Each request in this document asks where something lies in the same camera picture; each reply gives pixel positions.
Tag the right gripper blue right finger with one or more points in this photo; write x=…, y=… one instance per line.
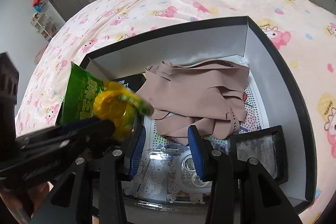
x=198, y=152

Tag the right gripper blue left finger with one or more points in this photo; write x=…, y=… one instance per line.
x=134, y=151

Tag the clear cartoon phone case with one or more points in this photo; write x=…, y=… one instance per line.
x=167, y=174

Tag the beige garment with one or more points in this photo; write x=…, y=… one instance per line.
x=208, y=95

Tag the cartoon bead art board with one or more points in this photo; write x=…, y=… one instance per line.
x=256, y=117

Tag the black Smart Devil box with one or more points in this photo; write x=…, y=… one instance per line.
x=133, y=82

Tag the small black square frame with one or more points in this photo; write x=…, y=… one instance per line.
x=267, y=146

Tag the green sweet corn snack bag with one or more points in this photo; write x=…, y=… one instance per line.
x=87, y=97

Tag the person's left hand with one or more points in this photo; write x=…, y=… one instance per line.
x=23, y=205

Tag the small shelf with toys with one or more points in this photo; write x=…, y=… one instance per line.
x=41, y=21

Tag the pink cartoon print blanket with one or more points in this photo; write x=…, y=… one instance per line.
x=308, y=49

